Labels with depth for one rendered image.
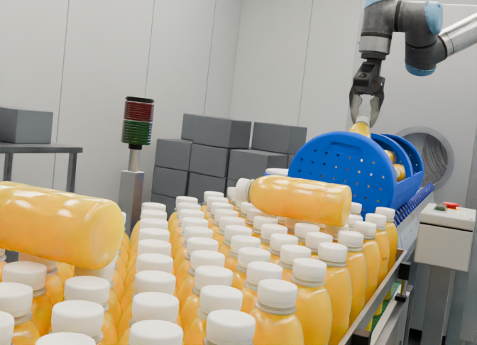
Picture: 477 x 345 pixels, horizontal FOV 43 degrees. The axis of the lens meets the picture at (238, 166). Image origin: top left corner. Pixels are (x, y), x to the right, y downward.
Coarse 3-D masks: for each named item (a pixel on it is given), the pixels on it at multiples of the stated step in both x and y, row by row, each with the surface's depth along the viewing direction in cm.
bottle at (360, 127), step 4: (356, 124) 175; (360, 124) 174; (364, 124) 175; (352, 128) 174; (356, 128) 173; (360, 128) 173; (364, 128) 173; (368, 128) 175; (356, 132) 172; (360, 132) 172; (364, 132) 172; (368, 132) 174; (368, 136) 173
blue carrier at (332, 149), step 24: (312, 144) 161; (336, 144) 159; (360, 144) 157; (384, 144) 239; (408, 144) 231; (312, 168) 162; (336, 168) 159; (360, 168) 157; (384, 168) 155; (408, 168) 192; (360, 192) 157; (384, 192) 155; (408, 192) 193
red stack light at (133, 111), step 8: (128, 104) 129; (136, 104) 128; (144, 104) 129; (152, 104) 130; (128, 112) 129; (136, 112) 128; (144, 112) 129; (152, 112) 131; (136, 120) 129; (144, 120) 129; (152, 120) 131
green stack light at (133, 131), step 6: (126, 120) 129; (132, 120) 131; (126, 126) 129; (132, 126) 129; (138, 126) 129; (144, 126) 129; (150, 126) 131; (126, 132) 129; (132, 132) 129; (138, 132) 129; (144, 132) 130; (150, 132) 131; (126, 138) 129; (132, 138) 129; (138, 138) 129; (144, 138) 130; (138, 144) 129; (144, 144) 130
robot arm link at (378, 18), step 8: (368, 0) 175; (376, 0) 173; (384, 0) 173; (392, 0) 174; (368, 8) 175; (376, 8) 174; (384, 8) 173; (392, 8) 172; (368, 16) 175; (376, 16) 174; (384, 16) 173; (392, 16) 172; (368, 24) 175; (376, 24) 174; (384, 24) 174; (392, 24) 173; (368, 32) 175; (376, 32) 174; (384, 32) 174; (392, 32) 176
